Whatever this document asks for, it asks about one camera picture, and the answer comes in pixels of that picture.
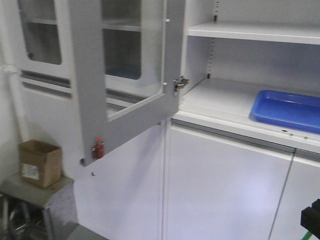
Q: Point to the cardboard box on stool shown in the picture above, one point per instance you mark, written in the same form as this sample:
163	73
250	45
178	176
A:
40	163

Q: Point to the white cabinet shelf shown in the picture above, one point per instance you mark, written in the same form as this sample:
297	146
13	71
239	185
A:
268	32

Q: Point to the grey glass cabinet door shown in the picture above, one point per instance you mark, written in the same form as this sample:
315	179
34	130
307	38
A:
126	55

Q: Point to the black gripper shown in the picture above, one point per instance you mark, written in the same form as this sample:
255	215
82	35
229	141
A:
310	217

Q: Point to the metal stool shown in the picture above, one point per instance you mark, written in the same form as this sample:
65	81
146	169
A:
34	213

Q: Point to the blue plastic tray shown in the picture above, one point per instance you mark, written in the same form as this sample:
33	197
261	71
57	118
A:
289	110

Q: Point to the green plastic spoon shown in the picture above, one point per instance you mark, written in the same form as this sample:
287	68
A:
307	236

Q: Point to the metal door hinge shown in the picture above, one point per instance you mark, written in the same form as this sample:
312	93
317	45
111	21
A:
180	84

